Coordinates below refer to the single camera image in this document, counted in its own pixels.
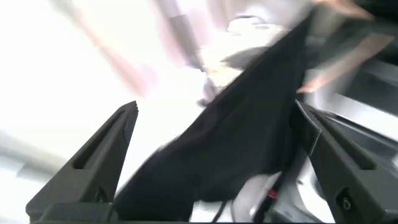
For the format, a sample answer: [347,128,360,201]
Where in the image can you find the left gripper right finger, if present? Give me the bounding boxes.
[290,100,398,223]

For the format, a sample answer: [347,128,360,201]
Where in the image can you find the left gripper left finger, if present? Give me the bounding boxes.
[25,100,139,222]

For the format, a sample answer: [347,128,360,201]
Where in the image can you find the black garment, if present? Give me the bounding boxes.
[113,12,313,222]

